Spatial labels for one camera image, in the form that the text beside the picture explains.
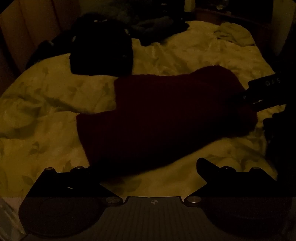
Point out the dark red knit sweater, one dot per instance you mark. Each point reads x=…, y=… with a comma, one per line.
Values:
x=157, y=115

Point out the bed with leaf-print duvet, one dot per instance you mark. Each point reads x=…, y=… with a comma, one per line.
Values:
x=46, y=111

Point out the wooden wardrobe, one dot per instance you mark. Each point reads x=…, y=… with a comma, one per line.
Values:
x=27, y=27

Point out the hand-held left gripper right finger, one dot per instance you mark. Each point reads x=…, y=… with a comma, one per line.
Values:
x=201, y=165

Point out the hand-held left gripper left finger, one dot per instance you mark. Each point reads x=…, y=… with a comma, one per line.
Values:
x=81, y=179

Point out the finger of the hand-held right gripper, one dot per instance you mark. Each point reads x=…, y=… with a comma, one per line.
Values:
x=238, y=98

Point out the dark grey clothes heap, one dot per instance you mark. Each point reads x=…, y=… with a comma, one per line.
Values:
x=157, y=25

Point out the black garment pile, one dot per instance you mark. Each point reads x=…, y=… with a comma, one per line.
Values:
x=101, y=46

